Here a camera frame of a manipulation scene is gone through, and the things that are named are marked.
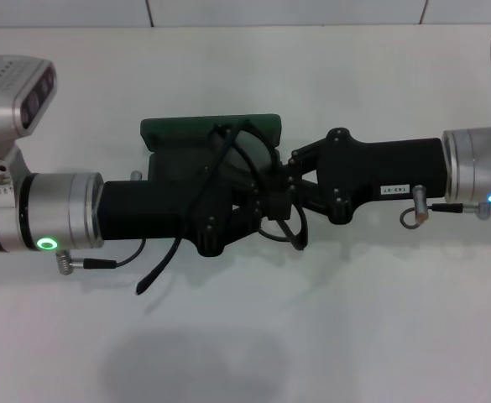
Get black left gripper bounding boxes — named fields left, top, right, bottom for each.
left=95, top=175, right=272, bottom=259

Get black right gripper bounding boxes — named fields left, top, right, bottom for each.
left=222, top=127, right=448, bottom=249

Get black glasses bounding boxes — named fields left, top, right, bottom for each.
left=134, top=118, right=308, bottom=296

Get green glasses case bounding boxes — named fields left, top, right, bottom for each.
left=138, top=112, right=284, bottom=198

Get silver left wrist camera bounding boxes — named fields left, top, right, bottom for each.
left=0, top=54, right=58, bottom=175

